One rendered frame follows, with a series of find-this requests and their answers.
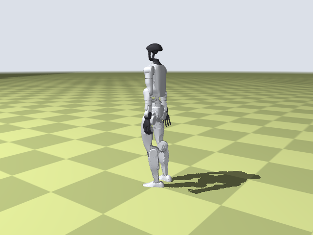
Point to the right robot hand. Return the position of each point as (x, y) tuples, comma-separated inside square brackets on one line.
[(167, 117)]

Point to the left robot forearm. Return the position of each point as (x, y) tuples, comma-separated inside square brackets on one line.
[(148, 102)]

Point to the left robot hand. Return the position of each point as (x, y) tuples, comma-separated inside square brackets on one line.
[(146, 124)]

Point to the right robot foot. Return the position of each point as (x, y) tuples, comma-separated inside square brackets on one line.
[(167, 178)]

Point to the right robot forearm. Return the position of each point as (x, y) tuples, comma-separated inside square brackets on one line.
[(163, 101)]

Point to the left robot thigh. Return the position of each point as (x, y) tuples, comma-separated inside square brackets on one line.
[(147, 139)]

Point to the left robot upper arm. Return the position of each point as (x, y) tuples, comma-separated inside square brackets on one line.
[(148, 72)]

